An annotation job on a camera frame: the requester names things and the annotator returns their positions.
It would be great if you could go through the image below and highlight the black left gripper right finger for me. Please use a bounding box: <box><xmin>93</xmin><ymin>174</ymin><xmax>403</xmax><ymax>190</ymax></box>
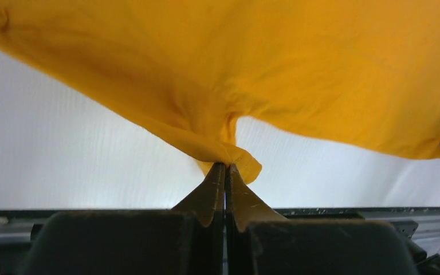
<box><xmin>225</xmin><ymin>166</ymin><xmax>418</xmax><ymax>274</ymax></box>

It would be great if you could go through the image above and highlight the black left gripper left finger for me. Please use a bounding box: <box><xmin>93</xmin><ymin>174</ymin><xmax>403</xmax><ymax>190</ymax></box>
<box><xmin>21</xmin><ymin>163</ymin><xmax>226</xmax><ymax>274</ymax></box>

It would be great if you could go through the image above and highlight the yellow t-shirt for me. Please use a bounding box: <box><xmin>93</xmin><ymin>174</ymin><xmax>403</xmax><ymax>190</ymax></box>
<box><xmin>0</xmin><ymin>1</ymin><xmax>440</xmax><ymax>183</ymax></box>

